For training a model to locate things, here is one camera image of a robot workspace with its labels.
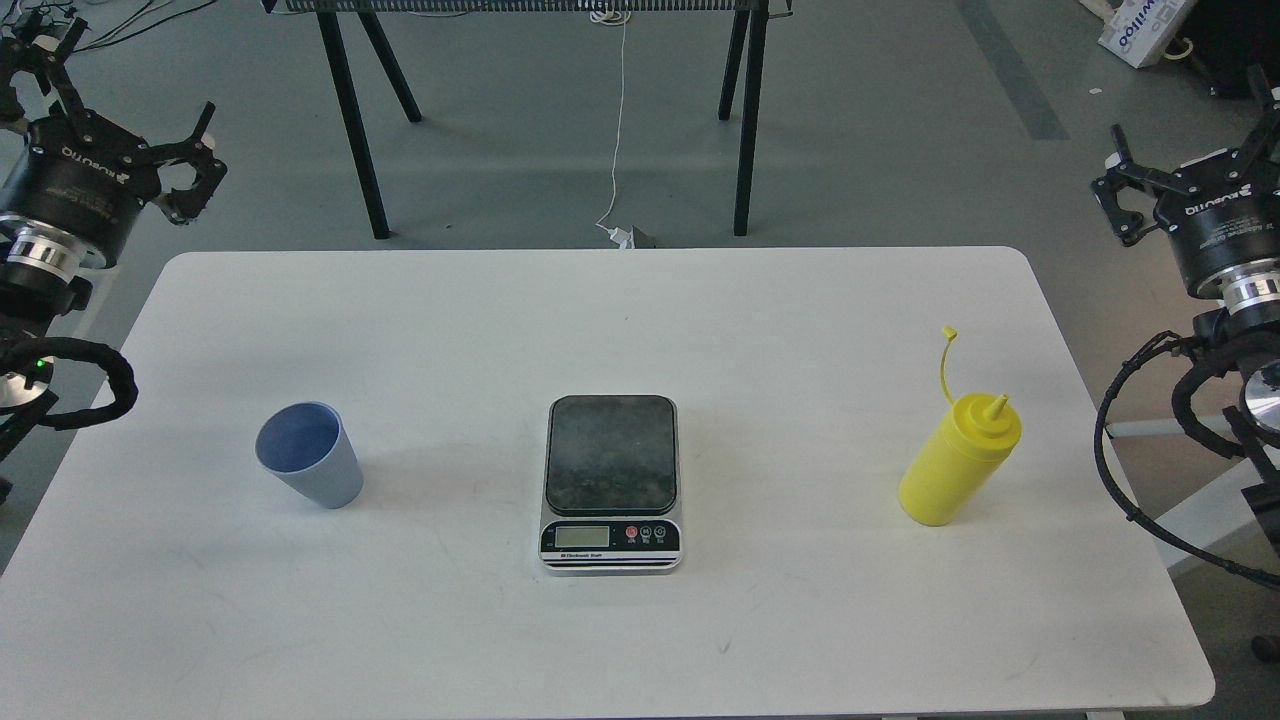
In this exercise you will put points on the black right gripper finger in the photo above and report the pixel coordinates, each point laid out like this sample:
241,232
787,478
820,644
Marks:
1123,173
1260,145

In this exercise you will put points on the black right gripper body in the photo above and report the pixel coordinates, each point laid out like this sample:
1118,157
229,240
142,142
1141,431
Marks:
1224,235

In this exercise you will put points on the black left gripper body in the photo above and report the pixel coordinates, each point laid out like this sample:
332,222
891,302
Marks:
72,177

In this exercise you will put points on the blue plastic cup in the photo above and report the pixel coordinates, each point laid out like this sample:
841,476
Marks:
306,446

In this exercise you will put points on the yellow squeeze bottle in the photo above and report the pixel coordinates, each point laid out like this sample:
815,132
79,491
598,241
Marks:
973,439

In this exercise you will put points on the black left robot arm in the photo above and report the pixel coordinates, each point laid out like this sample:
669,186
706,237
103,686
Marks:
43,278

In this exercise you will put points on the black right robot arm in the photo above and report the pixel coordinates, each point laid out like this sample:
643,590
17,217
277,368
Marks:
1226,402

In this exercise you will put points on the black digital kitchen scale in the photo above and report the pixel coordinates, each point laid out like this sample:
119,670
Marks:
611,501

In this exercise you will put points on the white cardboard box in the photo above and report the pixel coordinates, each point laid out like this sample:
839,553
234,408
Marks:
1139,32

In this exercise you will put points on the black trestle table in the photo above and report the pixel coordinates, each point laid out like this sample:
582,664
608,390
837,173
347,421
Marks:
549,94

